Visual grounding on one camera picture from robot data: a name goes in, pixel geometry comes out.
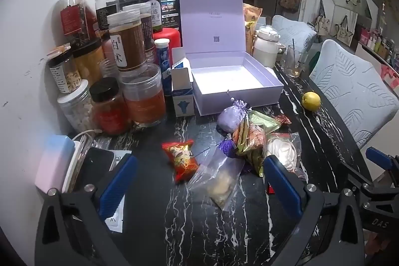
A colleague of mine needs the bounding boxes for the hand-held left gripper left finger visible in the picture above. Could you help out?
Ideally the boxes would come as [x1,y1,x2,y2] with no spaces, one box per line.
[34,155,139,266]

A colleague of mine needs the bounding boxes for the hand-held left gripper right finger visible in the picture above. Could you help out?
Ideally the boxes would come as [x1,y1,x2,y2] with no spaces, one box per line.
[263,155,365,266]

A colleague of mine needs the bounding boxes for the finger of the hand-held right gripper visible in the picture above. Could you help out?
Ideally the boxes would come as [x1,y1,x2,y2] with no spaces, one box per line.
[365,146,399,175]
[341,161,379,192]

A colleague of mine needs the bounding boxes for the clear bag with white coil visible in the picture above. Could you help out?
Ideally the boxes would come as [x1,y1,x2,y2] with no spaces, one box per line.
[263,133,307,181]

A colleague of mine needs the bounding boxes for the gold brown snack packet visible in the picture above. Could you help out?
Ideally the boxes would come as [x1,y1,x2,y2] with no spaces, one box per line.
[232,116,267,177]

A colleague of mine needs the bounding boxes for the clear zip bag dried pieces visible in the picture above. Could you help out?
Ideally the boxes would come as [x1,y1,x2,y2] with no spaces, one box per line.
[187,146,247,210]

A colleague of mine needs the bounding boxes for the dark red candy packet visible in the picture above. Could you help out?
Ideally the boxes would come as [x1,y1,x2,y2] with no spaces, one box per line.
[274,114,292,126]

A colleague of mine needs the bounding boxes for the green foil packet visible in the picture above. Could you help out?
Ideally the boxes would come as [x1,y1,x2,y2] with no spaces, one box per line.
[249,110,281,134]

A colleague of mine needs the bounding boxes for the bright red snack packet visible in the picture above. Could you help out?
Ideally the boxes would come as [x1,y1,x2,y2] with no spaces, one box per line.
[161,140,200,184]

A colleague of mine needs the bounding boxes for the purple sachet pouch with tassel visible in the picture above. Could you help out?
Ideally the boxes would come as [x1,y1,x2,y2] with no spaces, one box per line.
[215,90,251,161]

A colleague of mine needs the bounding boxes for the lavender gift box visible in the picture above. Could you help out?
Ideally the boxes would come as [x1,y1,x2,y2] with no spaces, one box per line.
[178,0,285,117]

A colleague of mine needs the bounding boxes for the black smartphone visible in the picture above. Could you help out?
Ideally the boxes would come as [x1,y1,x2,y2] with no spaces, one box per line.
[73,147,114,192]

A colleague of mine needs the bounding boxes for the pink and blue block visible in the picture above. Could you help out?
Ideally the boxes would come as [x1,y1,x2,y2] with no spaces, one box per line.
[34,134,75,193]

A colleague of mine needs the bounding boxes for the grey quilted chair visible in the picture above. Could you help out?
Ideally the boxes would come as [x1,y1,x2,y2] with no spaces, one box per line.
[271,15,317,53]
[308,39,399,150]

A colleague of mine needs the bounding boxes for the black lid jar red contents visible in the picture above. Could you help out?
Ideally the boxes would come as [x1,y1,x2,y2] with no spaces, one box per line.
[89,77,131,135]

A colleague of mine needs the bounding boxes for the yellow lemon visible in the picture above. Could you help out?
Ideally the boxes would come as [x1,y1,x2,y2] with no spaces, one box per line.
[301,91,321,111]

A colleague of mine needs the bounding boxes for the clear jar white pieces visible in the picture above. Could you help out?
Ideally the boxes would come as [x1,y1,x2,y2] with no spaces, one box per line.
[57,81,97,132]

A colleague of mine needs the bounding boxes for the wide jar amber contents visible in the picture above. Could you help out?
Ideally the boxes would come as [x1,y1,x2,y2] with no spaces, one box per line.
[120,63,166,126]

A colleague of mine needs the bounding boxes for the white and blue carton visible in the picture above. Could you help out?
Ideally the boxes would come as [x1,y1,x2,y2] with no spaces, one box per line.
[170,47,195,117]

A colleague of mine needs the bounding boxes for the row of cosmetic bottles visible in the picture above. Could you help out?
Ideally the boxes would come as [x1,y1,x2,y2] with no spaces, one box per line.
[360,27,399,62]

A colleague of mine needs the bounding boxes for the clear drinking glass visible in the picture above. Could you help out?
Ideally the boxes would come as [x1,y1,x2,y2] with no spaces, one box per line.
[282,45,307,79]

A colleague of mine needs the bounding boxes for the empty clear jar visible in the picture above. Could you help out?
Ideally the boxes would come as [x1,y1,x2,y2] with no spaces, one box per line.
[100,59,120,80]

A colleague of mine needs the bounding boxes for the small black lid nut jar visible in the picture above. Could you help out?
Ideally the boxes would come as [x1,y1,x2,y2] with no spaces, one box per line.
[47,51,82,94]

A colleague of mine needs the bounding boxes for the white tote bag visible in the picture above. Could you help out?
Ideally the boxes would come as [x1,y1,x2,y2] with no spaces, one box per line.
[313,0,329,36]
[331,15,356,42]

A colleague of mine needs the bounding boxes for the blue tablet tube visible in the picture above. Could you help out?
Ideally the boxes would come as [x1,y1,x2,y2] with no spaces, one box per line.
[154,38,172,96]

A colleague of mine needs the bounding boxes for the black lid jar orange contents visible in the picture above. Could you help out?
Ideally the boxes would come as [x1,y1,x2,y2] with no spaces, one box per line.
[72,38,105,80]

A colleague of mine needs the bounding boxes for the white thermos bottle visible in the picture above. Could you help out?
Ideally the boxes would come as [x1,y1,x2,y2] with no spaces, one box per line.
[252,25,286,68]

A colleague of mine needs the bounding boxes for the pink container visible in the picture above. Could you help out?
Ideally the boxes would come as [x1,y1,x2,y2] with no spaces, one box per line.
[102,35,114,62]

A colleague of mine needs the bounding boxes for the large jar brown label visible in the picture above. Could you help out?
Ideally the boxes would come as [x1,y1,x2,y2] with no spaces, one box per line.
[107,11,148,72]

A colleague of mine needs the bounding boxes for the red plastic container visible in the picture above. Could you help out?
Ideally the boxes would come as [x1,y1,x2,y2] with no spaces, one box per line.
[153,28,182,50]

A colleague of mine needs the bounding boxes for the clear jar dark brown label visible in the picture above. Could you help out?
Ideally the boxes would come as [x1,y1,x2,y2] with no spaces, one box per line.
[122,2,155,61]

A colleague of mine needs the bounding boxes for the orange snack bag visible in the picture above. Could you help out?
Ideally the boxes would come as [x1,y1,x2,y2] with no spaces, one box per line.
[242,3,263,50]

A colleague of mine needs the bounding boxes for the clear jar black label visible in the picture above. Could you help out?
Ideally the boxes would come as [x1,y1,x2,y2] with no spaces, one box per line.
[94,0,120,31]

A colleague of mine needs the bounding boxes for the clear jar red label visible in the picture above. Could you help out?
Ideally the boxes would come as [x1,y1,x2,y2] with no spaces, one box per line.
[59,0,98,45]

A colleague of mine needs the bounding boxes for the black printed pouch bag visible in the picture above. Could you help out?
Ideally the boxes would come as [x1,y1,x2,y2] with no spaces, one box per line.
[160,0,181,33]

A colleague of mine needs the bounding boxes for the white cable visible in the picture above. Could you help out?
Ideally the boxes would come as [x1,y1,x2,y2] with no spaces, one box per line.
[72,129,103,142]

